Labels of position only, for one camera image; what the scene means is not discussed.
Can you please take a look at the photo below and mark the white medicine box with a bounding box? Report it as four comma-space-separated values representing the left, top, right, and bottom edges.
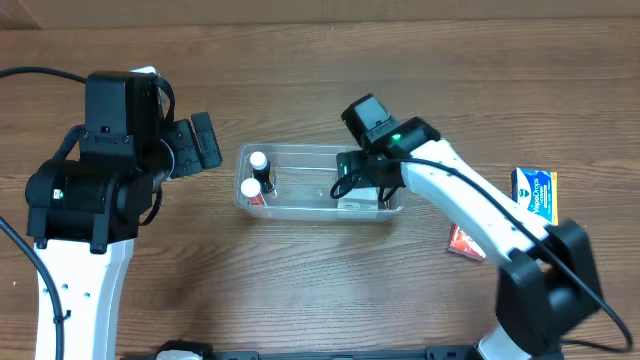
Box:
338, 187, 379, 211

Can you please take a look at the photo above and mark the red medicine box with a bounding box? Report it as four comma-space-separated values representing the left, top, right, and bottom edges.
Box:
448, 224, 486, 261

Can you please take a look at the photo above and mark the dark bottle white cap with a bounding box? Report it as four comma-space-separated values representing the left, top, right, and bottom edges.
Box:
249, 151, 275, 194

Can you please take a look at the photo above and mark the blue VapoDrops box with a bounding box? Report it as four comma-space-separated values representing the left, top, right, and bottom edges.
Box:
511, 167, 559, 225

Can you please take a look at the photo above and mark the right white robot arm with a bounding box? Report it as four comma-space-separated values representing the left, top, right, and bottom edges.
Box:
341, 94, 602, 359

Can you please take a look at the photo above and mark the clear plastic container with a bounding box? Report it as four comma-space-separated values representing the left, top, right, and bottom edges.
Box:
234, 143, 404, 222

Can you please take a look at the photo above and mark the orange tube white cap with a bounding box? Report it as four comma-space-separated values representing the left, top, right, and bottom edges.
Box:
240, 178, 266, 206

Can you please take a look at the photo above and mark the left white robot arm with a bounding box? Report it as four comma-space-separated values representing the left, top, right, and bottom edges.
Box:
25, 66, 222, 359

